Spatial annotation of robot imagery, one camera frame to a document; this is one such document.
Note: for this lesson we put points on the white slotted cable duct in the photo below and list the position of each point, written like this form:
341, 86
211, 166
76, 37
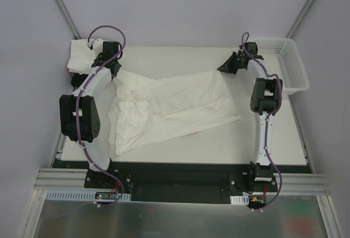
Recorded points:
75, 195
246, 199

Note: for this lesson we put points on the white t shirt red print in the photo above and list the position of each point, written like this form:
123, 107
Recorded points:
147, 111

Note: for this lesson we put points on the white plastic basket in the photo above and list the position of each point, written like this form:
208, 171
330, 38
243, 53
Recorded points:
281, 56

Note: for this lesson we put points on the aluminium front rail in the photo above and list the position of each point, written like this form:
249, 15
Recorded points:
76, 179

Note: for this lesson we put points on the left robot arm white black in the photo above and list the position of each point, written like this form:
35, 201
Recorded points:
79, 117

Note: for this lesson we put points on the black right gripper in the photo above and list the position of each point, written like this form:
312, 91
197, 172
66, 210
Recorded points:
235, 62

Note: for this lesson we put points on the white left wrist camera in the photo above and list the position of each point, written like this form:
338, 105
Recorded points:
96, 45

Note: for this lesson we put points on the aluminium frame post right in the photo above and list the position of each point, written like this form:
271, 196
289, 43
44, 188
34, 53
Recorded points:
300, 18

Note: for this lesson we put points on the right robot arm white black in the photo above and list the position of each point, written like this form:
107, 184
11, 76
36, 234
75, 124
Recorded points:
265, 102

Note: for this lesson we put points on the white slotted cable duct left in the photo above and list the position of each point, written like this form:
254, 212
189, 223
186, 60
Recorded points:
75, 195

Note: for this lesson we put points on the aluminium side rail right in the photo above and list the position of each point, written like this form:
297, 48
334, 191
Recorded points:
299, 131

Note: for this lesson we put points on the folded white t shirt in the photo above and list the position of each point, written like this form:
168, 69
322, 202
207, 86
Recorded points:
81, 58

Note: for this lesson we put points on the folded black t shirt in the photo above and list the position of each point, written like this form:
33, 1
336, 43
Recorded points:
77, 79

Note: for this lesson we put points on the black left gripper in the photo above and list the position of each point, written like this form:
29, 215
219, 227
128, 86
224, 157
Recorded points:
75, 79

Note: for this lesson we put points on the aluminium frame post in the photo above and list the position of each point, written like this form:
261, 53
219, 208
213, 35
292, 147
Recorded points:
300, 18
67, 19

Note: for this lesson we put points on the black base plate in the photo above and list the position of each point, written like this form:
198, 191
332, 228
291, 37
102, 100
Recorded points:
197, 195

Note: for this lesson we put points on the aluminium frame post left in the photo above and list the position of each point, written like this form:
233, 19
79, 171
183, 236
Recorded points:
67, 19

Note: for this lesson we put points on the white slotted cable duct right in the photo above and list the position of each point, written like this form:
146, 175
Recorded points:
246, 199

